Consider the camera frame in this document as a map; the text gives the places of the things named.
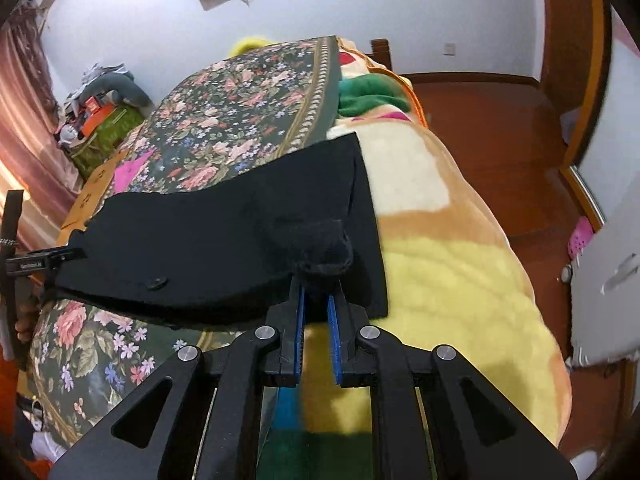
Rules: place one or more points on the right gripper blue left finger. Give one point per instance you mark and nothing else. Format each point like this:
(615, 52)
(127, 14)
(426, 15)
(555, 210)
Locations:
(198, 415)

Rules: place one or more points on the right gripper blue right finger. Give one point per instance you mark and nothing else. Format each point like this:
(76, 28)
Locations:
(434, 414)

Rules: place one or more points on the black pants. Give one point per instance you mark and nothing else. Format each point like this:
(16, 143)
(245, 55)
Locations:
(224, 254)

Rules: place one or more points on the person left hand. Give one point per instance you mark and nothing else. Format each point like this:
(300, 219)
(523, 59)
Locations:
(28, 314)

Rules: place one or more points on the bamboo lap desk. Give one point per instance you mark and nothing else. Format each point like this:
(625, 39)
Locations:
(89, 199)

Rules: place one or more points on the pink striped curtain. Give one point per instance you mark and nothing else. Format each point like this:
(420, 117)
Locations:
(31, 160)

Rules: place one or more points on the yellow fleece blanket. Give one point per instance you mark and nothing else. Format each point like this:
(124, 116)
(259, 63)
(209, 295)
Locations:
(452, 278)

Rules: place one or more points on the pink folded cloth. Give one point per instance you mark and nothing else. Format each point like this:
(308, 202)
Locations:
(127, 171)

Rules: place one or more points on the orange box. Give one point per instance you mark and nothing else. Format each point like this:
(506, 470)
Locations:
(95, 119)

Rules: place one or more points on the green fabric storage bin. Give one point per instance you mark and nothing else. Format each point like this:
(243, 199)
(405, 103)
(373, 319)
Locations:
(92, 151)

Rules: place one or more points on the pink slipper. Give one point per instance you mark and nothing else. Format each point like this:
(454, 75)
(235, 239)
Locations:
(580, 237)

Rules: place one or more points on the floral green bedspread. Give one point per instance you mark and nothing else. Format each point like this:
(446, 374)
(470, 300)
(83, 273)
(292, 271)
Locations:
(230, 117)

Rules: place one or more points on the yellow foam headboard arch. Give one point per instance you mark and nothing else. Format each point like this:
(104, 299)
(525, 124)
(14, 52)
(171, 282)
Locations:
(248, 44)

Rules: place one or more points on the wooden wardrobe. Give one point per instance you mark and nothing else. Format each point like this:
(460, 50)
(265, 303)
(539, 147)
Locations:
(590, 71)

